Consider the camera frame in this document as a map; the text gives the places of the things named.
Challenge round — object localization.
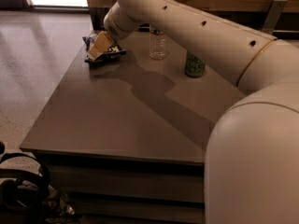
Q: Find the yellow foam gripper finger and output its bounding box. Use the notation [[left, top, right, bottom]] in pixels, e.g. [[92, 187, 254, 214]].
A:
[[88, 31, 114, 59]]

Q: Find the clear plastic water bottle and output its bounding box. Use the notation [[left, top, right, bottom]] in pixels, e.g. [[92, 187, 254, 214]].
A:
[[149, 25, 168, 60]]

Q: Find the blue chip bag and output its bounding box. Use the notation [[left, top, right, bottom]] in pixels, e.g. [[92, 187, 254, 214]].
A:
[[82, 31, 126, 63]]

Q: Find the right metal wall bracket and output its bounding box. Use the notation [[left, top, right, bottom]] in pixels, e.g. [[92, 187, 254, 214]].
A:
[[261, 0, 288, 35]]

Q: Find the grey table with drawers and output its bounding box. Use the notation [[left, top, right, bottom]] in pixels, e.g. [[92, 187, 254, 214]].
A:
[[21, 33, 241, 224]]

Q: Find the green soda can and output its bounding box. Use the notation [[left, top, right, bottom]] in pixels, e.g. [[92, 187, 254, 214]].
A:
[[184, 52, 206, 77]]

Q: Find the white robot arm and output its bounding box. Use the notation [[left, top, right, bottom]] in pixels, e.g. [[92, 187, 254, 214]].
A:
[[104, 0, 299, 224]]

